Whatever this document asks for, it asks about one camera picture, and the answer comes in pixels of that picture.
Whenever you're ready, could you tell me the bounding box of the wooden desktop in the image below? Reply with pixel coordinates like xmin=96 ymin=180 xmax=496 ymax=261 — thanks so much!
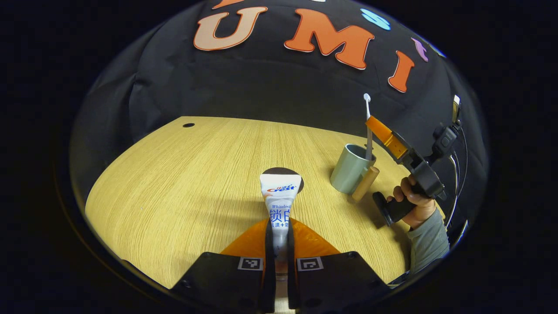
xmin=85 ymin=116 xmax=447 ymax=290

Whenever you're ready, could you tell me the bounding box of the white toothbrush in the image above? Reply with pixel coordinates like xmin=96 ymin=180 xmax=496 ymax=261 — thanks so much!
xmin=363 ymin=93 xmax=374 ymax=161

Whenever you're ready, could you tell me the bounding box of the dark brown round coaster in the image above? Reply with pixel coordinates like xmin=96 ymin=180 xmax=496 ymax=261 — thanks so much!
xmin=263 ymin=167 xmax=304 ymax=195

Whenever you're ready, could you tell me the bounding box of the white toothpaste tube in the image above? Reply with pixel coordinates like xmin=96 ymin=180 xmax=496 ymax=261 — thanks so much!
xmin=259 ymin=174 xmax=303 ymax=275

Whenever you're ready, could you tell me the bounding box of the black cable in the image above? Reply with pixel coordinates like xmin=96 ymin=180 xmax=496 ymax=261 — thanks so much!
xmin=447 ymin=126 xmax=469 ymax=227

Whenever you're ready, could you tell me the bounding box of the light blue cup wooden handle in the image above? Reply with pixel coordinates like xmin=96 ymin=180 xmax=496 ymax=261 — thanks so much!
xmin=330 ymin=143 xmax=380 ymax=201

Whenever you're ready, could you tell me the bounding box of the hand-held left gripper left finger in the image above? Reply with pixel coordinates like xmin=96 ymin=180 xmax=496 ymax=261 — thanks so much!
xmin=170 ymin=218 xmax=277 ymax=312

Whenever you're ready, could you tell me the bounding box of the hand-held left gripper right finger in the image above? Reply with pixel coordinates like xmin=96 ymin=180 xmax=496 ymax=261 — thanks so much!
xmin=286 ymin=218 xmax=393 ymax=312

